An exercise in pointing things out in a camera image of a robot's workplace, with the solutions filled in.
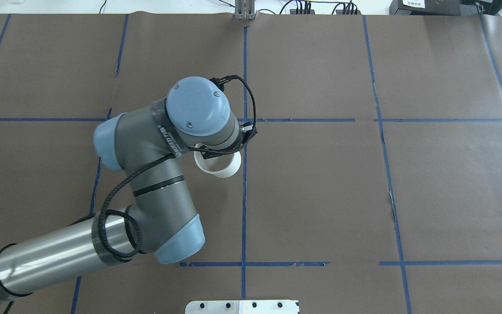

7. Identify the white smiley face mug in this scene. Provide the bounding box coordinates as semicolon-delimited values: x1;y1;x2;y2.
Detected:
193;151;242;178

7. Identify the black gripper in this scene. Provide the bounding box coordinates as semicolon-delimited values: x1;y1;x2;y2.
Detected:
199;147;224;159

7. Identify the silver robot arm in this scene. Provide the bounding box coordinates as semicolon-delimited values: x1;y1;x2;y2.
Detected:
0;75;257;307

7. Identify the aluminium frame post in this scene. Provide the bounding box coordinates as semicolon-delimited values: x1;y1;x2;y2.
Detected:
234;0;256;20

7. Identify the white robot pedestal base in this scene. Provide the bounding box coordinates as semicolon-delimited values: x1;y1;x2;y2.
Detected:
184;299;300;314

